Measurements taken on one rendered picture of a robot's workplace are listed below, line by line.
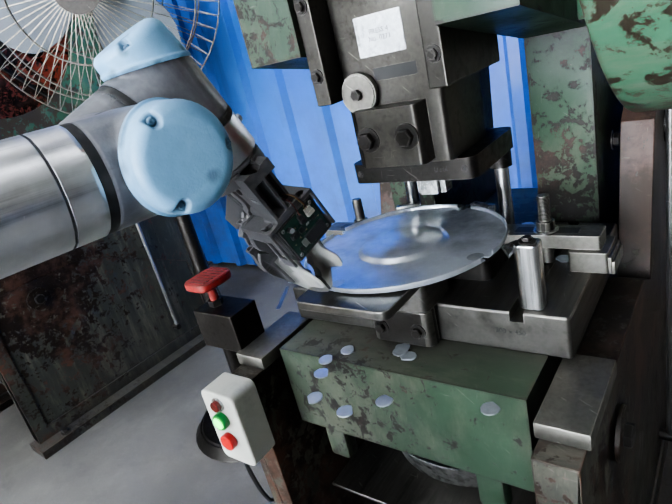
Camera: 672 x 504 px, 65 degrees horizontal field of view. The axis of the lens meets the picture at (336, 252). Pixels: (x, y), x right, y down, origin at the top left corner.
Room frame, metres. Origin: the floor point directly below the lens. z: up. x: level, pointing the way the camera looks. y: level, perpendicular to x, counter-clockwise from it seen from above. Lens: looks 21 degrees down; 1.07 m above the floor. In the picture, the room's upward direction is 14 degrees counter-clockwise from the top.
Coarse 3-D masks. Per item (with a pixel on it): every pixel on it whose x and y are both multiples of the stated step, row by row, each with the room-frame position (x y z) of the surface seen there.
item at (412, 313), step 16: (416, 288) 0.58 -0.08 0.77; (432, 288) 0.65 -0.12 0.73; (448, 288) 0.68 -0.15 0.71; (304, 304) 0.61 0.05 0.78; (320, 304) 0.59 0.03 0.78; (336, 304) 0.58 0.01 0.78; (352, 304) 0.57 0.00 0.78; (368, 304) 0.56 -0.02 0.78; (384, 304) 0.55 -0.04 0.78; (400, 304) 0.55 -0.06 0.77; (416, 304) 0.64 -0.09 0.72; (432, 304) 0.64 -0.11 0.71; (384, 320) 0.53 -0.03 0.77; (400, 320) 0.66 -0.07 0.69; (416, 320) 0.64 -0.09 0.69; (432, 320) 0.64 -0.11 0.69; (384, 336) 0.68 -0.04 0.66; (400, 336) 0.66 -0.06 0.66; (416, 336) 0.64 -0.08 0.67; (432, 336) 0.64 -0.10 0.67
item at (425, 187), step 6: (444, 180) 0.77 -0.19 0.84; (450, 180) 0.79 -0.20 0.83; (420, 186) 0.80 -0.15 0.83; (426, 186) 0.78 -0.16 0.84; (432, 186) 0.78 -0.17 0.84; (438, 186) 0.77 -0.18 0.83; (444, 186) 0.77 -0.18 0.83; (450, 186) 0.78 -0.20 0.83; (420, 192) 0.80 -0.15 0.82; (426, 192) 0.78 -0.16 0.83; (432, 192) 0.78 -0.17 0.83; (438, 192) 0.77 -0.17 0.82
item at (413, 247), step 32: (352, 224) 0.84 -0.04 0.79; (384, 224) 0.81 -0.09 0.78; (416, 224) 0.77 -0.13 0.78; (448, 224) 0.73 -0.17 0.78; (480, 224) 0.70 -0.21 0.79; (352, 256) 0.71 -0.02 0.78; (384, 256) 0.66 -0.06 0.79; (416, 256) 0.64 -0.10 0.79; (448, 256) 0.62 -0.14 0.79; (352, 288) 0.60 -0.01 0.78; (384, 288) 0.57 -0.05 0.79
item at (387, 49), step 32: (352, 0) 0.76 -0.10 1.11; (384, 0) 0.73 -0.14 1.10; (352, 32) 0.76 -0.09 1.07; (384, 32) 0.73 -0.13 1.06; (416, 32) 0.70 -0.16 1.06; (352, 64) 0.77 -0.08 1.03; (384, 64) 0.74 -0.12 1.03; (416, 64) 0.71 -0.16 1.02; (352, 96) 0.75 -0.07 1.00; (384, 96) 0.74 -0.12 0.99; (416, 96) 0.71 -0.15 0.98; (448, 96) 0.70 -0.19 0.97; (480, 96) 0.78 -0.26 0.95; (384, 128) 0.71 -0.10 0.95; (416, 128) 0.68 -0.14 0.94; (448, 128) 0.69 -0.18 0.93; (480, 128) 0.77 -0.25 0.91; (384, 160) 0.72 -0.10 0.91; (416, 160) 0.69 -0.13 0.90; (448, 160) 0.69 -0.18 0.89
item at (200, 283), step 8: (200, 272) 0.87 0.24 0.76; (208, 272) 0.85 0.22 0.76; (216, 272) 0.84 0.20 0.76; (224, 272) 0.84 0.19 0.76; (192, 280) 0.84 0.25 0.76; (200, 280) 0.82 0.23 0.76; (208, 280) 0.81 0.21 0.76; (216, 280) 0.82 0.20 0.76; (224, 280) 0.83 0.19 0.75; (192, 288) 0.81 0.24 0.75; (200, 288) 0.80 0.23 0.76; (208, 288) 0.80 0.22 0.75; (216, 296) 0.83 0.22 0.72
